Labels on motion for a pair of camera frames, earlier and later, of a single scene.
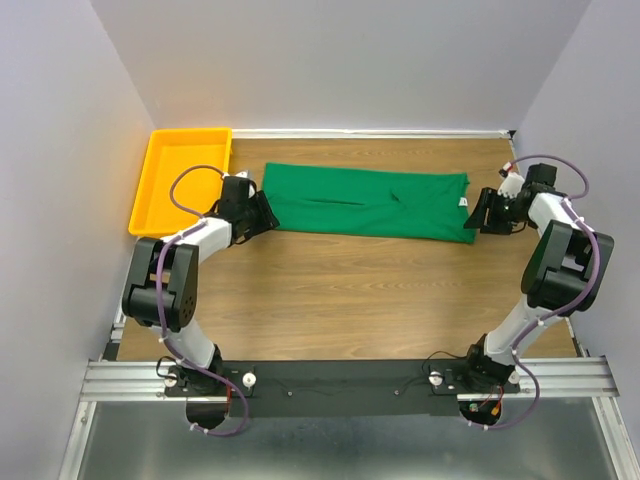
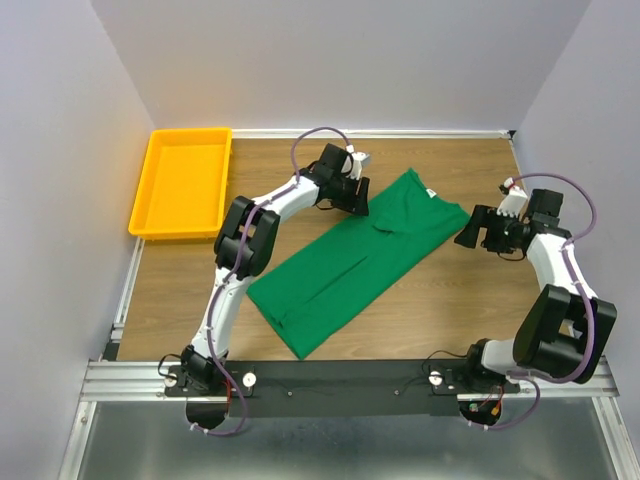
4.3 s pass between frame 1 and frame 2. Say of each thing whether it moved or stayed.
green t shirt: moved
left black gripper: moved
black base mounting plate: stayed
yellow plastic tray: stayed
